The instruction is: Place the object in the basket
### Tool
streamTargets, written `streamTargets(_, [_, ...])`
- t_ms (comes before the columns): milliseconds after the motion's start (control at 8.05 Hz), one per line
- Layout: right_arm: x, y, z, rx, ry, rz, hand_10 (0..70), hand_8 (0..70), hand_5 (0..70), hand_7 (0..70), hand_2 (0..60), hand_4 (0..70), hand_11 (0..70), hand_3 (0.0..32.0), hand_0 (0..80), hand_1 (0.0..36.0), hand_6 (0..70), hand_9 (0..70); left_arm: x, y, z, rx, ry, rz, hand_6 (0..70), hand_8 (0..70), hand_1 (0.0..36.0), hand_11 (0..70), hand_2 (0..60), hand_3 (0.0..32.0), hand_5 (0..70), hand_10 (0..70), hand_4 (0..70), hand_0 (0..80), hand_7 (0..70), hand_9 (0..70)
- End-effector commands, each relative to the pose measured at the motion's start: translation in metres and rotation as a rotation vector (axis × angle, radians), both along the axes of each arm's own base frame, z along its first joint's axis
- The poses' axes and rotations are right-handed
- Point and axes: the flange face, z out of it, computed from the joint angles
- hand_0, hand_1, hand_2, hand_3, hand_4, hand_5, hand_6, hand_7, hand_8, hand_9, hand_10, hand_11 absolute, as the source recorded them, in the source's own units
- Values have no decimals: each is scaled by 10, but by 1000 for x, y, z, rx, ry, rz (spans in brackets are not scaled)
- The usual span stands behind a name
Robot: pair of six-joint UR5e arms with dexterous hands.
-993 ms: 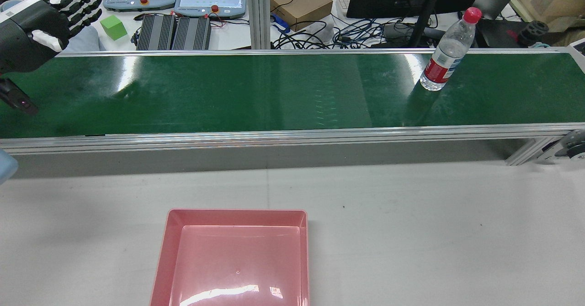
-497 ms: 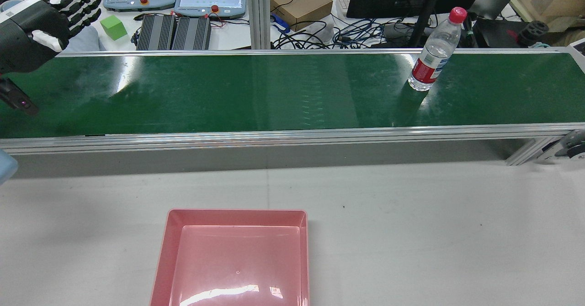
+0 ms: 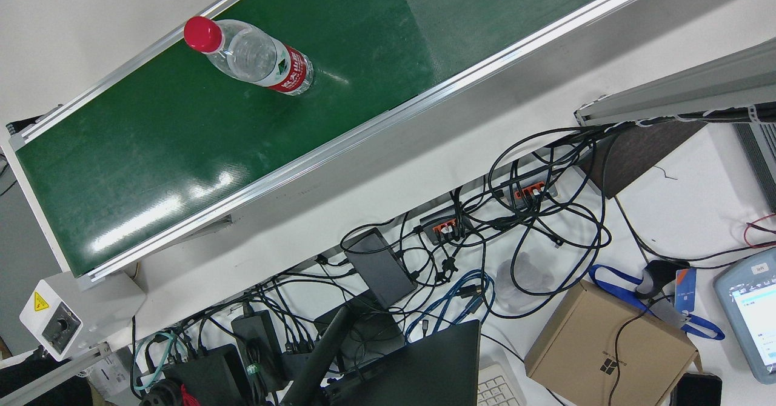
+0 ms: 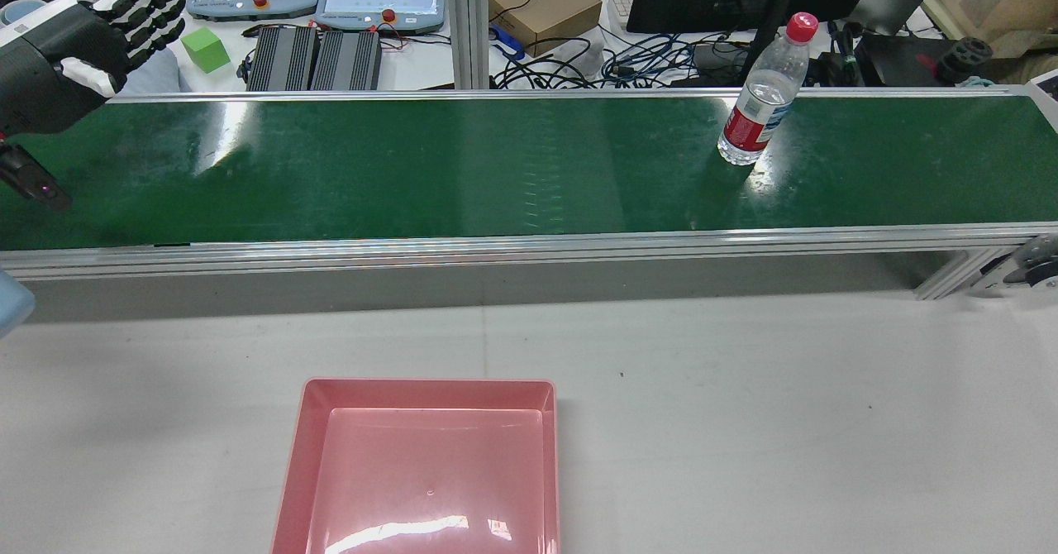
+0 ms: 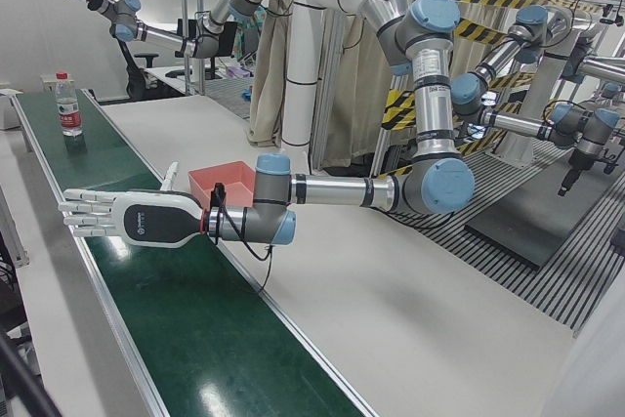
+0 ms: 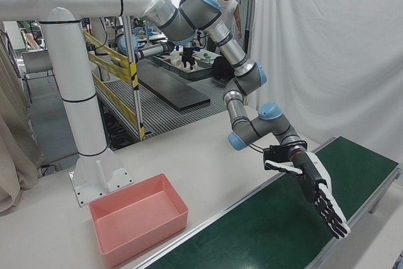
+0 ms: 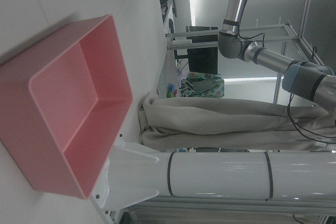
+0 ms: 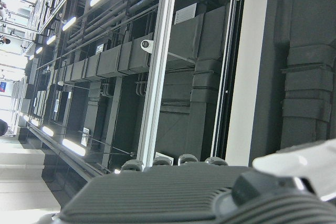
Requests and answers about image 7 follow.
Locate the beige curtain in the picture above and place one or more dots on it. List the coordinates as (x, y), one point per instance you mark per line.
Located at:
(223, 116)

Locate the black monitor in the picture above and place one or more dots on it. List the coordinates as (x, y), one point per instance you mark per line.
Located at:
(203, 60)

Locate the aluminium profile frame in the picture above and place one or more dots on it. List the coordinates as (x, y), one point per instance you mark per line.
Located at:
(306, 3)

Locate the colourful toy blocks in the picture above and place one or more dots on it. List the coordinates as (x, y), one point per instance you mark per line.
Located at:
(171, 90)

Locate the white robot stand column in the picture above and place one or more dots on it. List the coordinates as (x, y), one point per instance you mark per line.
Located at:
(223, 174)

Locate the pink plastic basket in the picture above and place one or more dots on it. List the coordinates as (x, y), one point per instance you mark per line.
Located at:
(65, 108)

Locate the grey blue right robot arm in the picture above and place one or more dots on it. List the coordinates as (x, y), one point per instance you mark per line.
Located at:
(236, 6)

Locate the colourful patterned cloth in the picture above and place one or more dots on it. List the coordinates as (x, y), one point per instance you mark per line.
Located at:
(214, 83)

